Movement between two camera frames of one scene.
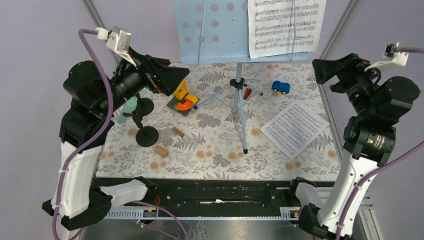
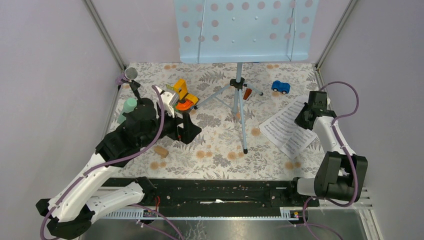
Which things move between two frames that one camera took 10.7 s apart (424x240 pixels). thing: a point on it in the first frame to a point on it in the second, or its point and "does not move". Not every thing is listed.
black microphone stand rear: [145, 106] does not move
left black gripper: [163, 78] to [186, 134]
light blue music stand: [217, 32] does not move
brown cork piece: [161, 151] does not move
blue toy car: [283, 87] does not move
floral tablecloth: [206, 125] does not move
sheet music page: [281, 27] to [280, 126]
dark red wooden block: [247, 92] does not move
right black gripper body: [360, 89] to [300, 120]
